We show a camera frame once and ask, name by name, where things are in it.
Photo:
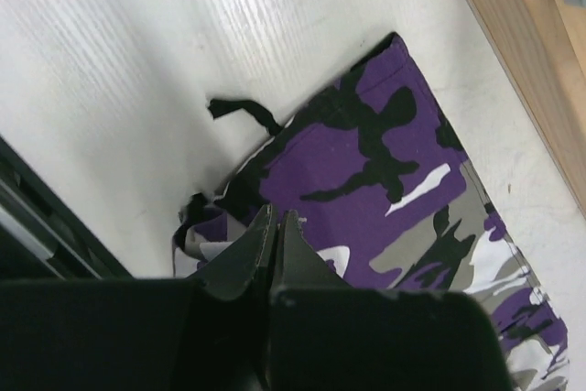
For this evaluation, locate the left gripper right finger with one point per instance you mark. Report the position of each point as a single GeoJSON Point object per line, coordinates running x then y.
{"type": "Point", "coordinates": [324, 334]}

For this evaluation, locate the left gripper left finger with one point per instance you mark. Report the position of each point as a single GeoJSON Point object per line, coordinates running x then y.
{"type": "Point", "coordinates": [224, 324]}

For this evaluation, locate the purple camouflage trousers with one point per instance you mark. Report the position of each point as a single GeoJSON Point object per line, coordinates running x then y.
{"type": "Point", "coordinates": [387, 198]}

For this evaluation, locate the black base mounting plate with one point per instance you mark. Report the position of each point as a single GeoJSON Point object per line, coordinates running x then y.
{"type": "Point", "coordinates": [41, 237]}

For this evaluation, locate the wooden clothes rack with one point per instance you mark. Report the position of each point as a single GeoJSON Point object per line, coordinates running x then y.
{"type": "Point", "coordinates": [541, 46]}

